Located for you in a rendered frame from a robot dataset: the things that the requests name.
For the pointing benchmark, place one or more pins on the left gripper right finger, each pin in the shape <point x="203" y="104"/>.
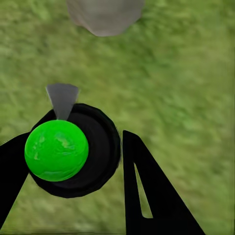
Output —
<point x="170" y="215"/>

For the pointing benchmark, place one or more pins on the tree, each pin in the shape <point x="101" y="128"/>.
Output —
<point x="105" y="18"/>

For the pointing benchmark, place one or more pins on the pesticide atomizer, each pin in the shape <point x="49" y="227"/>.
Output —
<point x="75" y="148"/>

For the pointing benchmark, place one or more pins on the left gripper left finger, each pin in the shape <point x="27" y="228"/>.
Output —
<point x="13" y="173"/>

